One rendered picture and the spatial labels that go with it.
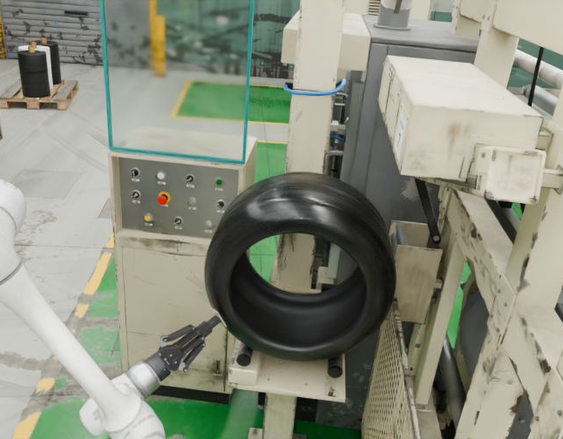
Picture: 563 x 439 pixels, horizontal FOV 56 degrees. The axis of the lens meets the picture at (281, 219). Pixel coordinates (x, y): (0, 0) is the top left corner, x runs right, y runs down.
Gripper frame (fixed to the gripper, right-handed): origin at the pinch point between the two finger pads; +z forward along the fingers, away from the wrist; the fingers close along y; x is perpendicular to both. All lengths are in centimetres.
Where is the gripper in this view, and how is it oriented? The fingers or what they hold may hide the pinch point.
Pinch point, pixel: (209, 325)
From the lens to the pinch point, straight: 160.7
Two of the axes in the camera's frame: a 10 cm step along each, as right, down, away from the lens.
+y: 4.3, 8.3, 3.5
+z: 7.2, -5.5, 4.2
